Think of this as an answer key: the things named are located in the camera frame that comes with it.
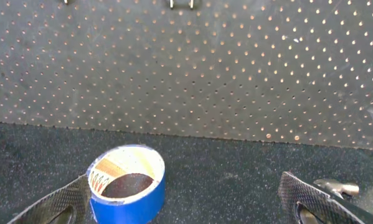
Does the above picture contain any metal hook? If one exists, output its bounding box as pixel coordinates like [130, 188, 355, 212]
[168, 0, 202, 10]

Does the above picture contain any black pegboard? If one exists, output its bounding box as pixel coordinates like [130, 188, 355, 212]
[0, 0, 373, 152]

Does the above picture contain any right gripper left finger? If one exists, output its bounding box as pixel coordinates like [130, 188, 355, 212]
[6, 174, 97, 224]

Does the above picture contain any roll of blue tape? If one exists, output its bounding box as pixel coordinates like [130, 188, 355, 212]
[86, 144, 167, 224]

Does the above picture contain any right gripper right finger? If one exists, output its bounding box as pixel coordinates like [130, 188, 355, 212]
[277, 170, 373, 224]

